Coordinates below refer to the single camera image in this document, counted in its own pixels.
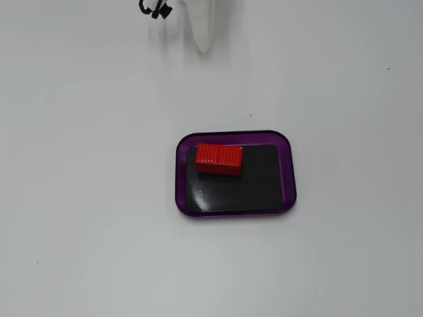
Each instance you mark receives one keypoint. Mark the white moving gripper finger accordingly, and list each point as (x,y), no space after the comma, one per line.
(200,23)

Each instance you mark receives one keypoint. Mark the purple metal tray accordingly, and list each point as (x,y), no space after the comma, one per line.
(289,171)

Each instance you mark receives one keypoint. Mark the red textured block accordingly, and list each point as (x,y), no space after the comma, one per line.
(219,158)

